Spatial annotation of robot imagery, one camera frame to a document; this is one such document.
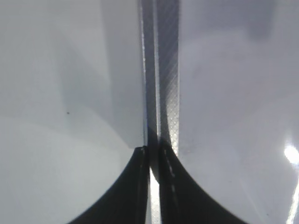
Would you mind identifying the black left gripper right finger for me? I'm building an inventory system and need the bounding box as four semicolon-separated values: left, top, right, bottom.
158;140;245;224

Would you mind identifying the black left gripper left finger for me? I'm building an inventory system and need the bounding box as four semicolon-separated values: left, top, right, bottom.
71;146;150;224

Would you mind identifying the white magnetic whiteboard grey frame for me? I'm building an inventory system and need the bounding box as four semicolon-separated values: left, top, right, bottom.
139;0;299;224

